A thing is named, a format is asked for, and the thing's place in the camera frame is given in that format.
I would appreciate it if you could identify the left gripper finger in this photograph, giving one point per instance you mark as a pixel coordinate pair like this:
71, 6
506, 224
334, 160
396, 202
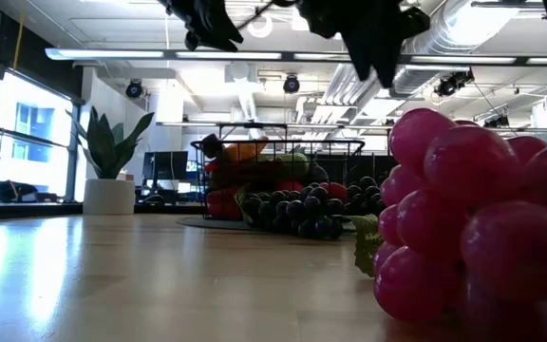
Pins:
219, 28

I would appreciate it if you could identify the black grape bunch with leaf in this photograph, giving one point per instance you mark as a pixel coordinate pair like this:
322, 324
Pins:
366, 195

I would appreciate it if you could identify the light green bumpy cucumber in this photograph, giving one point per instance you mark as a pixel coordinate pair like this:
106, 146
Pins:
292, 164

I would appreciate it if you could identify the red tomato green stem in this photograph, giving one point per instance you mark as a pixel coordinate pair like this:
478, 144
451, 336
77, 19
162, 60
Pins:
337, 191

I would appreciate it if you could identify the black ceiling spotlight cluster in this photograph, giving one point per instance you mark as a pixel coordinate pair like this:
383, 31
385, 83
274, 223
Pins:
454, 83

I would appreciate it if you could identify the silver ceiling duct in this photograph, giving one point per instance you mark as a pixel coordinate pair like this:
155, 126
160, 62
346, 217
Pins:
468, 24

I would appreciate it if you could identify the long ceiling light fixture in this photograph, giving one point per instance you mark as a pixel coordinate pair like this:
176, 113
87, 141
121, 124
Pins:
112, 53

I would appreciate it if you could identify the black bag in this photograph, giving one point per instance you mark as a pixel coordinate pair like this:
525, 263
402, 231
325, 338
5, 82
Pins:
7, 192

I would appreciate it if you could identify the red wrinkled bell pepper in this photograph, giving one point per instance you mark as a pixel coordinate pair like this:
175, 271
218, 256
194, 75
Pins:
221, 204

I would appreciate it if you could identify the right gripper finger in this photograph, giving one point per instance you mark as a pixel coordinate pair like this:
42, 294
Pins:
387, 62
361, 57

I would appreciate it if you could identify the black computer monitor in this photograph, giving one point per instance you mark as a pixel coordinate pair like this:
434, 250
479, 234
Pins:
164, 165

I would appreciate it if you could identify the grey round woven placemat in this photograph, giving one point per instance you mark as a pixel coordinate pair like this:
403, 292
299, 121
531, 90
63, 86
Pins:
197, 222

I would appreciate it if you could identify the pink grape bunch with leaves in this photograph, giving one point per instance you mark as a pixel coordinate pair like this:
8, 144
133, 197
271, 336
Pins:
473, 166

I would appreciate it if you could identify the snake plant white pot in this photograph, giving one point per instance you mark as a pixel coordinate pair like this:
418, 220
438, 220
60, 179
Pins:
109, 197

